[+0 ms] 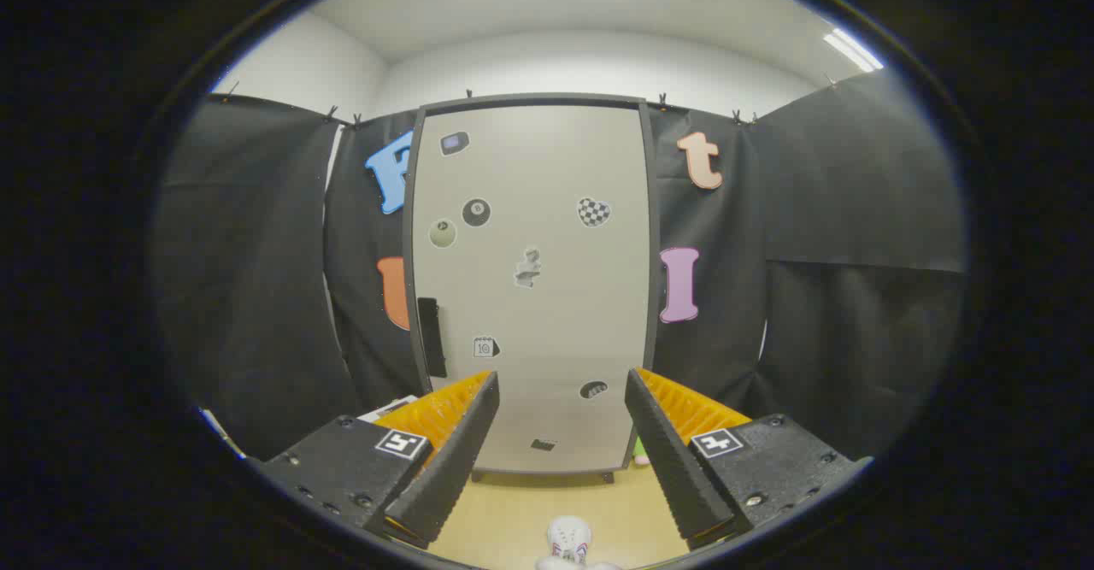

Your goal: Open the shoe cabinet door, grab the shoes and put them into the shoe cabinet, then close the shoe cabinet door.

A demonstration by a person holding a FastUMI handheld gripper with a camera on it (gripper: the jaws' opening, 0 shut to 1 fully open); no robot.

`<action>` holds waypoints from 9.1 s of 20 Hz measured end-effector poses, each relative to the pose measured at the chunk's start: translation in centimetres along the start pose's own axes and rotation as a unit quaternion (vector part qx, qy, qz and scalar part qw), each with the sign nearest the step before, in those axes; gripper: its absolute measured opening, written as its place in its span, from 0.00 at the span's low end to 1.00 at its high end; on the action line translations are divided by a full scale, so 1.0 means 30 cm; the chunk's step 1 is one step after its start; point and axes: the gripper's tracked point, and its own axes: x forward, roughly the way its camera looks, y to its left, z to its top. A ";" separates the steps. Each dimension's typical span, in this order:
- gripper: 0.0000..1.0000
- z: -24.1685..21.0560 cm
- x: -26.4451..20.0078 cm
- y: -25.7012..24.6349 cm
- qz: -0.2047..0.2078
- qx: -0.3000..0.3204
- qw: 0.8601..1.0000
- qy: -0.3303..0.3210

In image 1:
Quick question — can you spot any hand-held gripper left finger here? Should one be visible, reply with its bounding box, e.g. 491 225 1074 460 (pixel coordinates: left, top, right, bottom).
248 371 501 551

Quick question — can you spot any short ceiling light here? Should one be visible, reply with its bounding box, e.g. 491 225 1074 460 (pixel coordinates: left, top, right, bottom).
823 28 884 73

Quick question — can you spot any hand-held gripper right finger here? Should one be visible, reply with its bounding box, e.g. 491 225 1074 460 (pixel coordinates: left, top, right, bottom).
624 367 874 551

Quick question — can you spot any white book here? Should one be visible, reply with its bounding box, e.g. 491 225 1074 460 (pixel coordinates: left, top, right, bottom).
359 395 420 424

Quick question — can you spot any grey shoe cabinet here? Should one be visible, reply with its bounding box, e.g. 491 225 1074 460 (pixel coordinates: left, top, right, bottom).
402 93 663 484

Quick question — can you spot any black backdrop cloth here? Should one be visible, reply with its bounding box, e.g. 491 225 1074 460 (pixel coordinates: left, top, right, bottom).
154 70 967 464

